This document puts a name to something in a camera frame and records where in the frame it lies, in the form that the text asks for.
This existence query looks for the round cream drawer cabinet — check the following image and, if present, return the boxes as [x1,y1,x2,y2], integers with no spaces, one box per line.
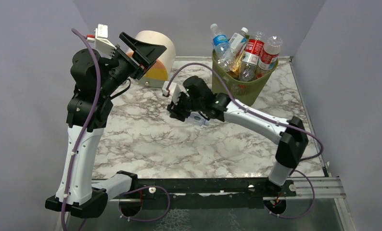
[135,30,176,88]

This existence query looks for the red gold label bottle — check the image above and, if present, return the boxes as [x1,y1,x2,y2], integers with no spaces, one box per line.
[228,51,245,79]

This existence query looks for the green mesh waste bin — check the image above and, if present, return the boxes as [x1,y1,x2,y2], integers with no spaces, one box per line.
[211,50,279,106]

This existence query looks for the clear bottle blue label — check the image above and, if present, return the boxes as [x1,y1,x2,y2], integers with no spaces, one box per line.
[210,24,233,72]

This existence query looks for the white blue label tea bottle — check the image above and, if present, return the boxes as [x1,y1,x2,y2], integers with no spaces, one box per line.
[223,27,249,71]

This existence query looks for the red label bottle red cap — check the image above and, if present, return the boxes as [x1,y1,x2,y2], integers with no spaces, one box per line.
[239,31,264,82]

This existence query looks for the clear bottle pale blue cap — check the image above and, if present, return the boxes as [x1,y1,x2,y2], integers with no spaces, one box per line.
[185,112,210,127]

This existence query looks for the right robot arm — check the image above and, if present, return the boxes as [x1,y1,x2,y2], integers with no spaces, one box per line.
[162,76,308,187]

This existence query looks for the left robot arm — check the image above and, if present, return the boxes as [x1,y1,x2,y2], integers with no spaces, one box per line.
[45,32,166,218]

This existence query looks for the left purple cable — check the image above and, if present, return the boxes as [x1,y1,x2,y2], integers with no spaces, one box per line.
[61,28,171,231]

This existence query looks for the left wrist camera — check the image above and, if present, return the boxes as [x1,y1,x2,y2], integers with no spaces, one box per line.
[86,24,116,57]

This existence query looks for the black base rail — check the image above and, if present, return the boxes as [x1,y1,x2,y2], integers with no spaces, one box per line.
[116,177,296,211]

